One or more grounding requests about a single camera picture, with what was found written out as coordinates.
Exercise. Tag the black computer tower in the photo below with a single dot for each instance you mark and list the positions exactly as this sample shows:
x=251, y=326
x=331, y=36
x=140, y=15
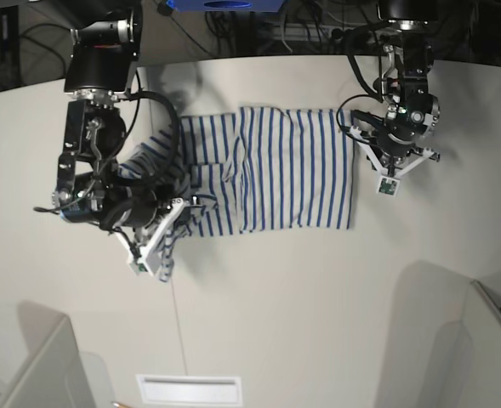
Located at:
x=10, y=44

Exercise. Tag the blue white striped T-shirt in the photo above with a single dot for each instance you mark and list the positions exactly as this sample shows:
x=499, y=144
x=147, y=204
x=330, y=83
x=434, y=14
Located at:
x=258, y=169

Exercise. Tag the white table cable grommet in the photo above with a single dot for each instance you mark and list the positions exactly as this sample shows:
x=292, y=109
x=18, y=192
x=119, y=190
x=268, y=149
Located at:
x=190, y=391

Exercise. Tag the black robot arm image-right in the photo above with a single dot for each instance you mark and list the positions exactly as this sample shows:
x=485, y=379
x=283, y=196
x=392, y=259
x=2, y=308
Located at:
x=412, y=112

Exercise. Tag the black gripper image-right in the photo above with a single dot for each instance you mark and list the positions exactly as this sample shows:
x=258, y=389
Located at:
x=392, y=153

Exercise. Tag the black robot arm image-left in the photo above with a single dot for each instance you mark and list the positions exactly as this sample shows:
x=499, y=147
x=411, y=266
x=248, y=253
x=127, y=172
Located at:
x=88, y=187

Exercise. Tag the blue box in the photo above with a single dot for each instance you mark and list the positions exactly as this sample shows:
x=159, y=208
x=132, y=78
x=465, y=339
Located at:
x=267, y=6

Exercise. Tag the grey partition image-right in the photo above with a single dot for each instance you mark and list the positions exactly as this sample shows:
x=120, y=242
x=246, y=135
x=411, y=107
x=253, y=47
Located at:
x=444, y=342

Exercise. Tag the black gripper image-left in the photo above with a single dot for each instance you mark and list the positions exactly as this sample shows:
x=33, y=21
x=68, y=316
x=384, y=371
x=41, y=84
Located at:
x=133, y=208

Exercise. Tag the grey partition image-left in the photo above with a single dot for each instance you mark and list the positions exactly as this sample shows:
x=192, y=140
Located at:
x=40, y=362

